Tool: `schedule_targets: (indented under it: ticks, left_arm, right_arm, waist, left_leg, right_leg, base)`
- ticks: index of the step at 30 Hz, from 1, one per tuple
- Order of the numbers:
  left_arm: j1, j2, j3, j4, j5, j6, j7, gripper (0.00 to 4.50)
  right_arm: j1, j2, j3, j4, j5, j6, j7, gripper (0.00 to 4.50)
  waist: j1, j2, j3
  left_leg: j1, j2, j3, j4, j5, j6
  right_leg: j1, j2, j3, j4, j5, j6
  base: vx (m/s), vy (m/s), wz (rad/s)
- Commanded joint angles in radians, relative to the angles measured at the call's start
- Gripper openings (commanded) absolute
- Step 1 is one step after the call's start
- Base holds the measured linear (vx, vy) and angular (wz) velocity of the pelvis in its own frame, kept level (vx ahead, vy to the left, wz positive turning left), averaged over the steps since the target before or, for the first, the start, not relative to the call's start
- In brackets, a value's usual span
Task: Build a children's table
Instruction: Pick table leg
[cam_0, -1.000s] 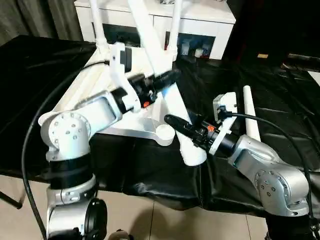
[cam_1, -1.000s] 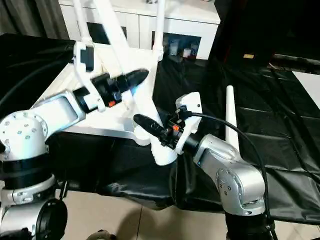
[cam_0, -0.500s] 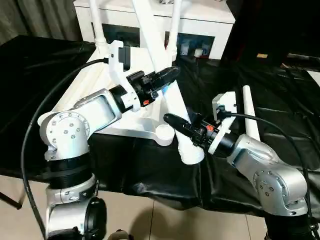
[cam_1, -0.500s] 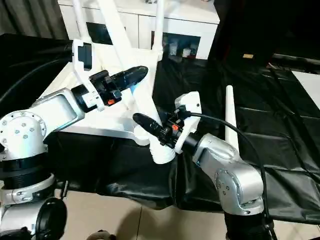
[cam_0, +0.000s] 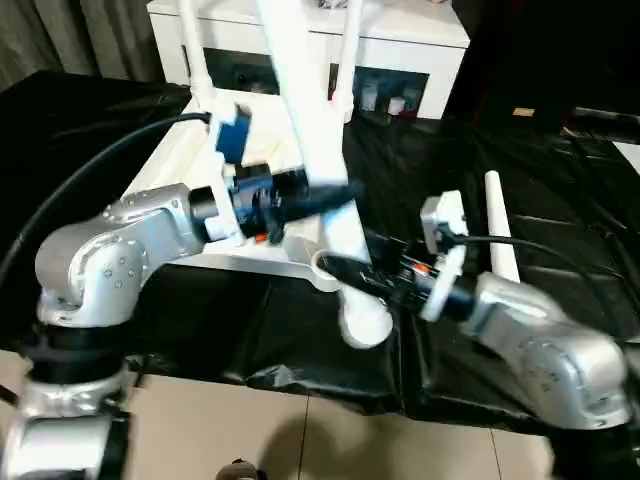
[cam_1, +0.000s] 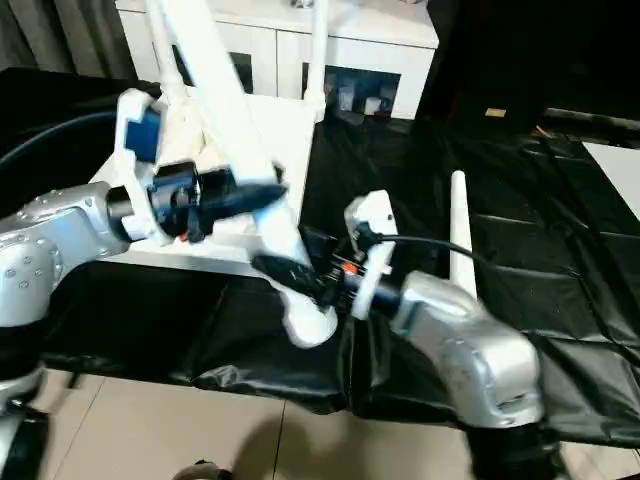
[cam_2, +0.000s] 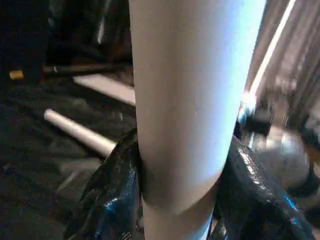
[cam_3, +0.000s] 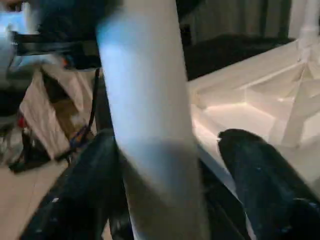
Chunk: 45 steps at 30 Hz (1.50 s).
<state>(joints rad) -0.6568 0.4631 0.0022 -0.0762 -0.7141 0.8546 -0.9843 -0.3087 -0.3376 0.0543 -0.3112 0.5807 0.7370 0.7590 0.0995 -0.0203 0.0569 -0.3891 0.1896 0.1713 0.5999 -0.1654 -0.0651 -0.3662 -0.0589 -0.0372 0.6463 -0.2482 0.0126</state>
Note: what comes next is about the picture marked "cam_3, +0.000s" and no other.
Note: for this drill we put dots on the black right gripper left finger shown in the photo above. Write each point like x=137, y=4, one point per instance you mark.
x=82, y=195

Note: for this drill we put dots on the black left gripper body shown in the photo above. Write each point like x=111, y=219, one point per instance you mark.
x=70, y=37

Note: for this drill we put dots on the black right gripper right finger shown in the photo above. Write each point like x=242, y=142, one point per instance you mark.
x=270, y=190

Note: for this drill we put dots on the white plastic table top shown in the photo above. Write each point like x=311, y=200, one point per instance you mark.
x=250, y=105

